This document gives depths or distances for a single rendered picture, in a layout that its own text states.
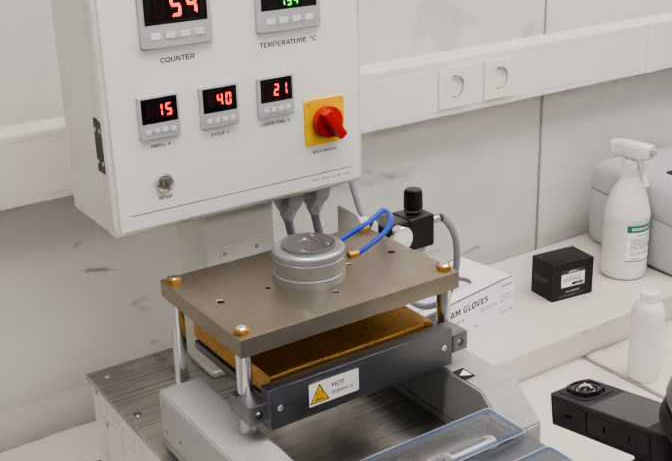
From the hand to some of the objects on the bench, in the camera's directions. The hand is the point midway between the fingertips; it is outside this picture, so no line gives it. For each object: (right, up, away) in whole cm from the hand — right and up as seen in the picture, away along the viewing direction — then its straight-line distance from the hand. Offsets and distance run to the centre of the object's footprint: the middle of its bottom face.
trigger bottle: (+32, +17, +105) cm, 111 cm away
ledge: (+18, +10, +101) cm, 103 cm away
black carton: (+19, +14, +98) cm, 101 cm away
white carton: (-3, +9, +87) cm, 87 cm away
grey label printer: (+43, +20, +115) cm, 124 cm away
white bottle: (+27, +2, +78) cm, 83 cm away
